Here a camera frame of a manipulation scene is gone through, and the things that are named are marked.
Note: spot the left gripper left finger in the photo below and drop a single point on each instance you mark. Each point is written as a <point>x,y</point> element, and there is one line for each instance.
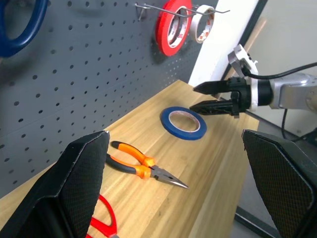
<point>74,188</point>

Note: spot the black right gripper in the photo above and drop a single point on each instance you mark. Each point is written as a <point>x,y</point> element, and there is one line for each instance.
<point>241,96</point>

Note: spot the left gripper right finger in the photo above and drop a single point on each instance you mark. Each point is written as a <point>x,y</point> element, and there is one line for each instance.
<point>284,183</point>

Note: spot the blue tape roll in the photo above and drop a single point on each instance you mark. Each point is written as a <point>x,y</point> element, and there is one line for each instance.
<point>164,121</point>

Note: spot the orange black needle-nose pliers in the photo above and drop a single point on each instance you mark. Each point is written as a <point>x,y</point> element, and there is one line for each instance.
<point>143,171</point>

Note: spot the white tape roll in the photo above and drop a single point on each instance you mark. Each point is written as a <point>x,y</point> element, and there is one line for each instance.
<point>194,24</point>

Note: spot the red tape roll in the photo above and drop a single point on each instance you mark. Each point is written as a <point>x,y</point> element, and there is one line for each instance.
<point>162,32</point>

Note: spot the metal pegboard hook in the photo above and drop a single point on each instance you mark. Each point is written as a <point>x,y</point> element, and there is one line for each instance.
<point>218,10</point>
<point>158,10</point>

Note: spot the grey perforated pegboard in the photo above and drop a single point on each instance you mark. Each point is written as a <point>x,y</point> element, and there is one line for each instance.
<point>74,86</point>

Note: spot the black metal table frame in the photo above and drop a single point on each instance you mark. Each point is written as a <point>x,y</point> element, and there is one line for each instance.
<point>257,223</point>

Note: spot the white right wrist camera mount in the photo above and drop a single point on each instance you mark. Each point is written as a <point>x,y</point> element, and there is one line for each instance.
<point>244,58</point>

